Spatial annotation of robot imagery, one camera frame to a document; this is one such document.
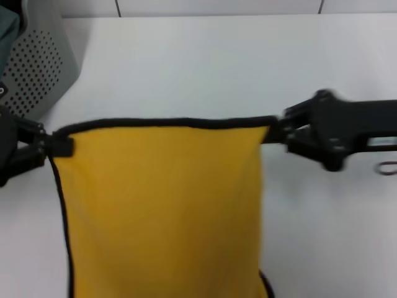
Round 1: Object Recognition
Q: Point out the yellow towel with black edge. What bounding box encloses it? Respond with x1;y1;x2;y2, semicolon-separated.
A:
50;117;279;298

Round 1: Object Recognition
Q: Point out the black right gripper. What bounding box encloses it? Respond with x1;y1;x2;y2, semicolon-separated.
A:
262;89;397;173

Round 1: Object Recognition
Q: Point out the gray cable with metal plug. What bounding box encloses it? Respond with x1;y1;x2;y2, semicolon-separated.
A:
376;160;397;175

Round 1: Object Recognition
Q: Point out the gray perforated storage box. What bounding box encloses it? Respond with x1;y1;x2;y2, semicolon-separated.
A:
0;0;80;121

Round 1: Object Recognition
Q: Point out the teal cloth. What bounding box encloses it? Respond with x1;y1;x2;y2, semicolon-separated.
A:
0;5;20;74

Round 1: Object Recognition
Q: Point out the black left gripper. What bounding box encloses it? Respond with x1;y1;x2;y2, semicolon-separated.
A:
0;104;76;187

